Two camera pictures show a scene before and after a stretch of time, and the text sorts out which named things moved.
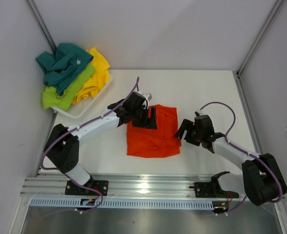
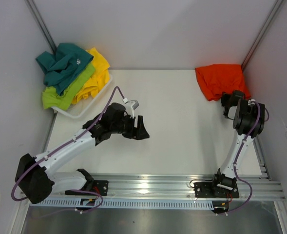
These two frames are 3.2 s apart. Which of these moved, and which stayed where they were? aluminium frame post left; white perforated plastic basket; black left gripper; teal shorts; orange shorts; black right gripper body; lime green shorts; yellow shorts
Moved: black left gripper; black right gripper body; orange shorts
Stayed: teal shorts; yellow shorts; aluminium frame post left; white perforated plastic basket; lime green shorts
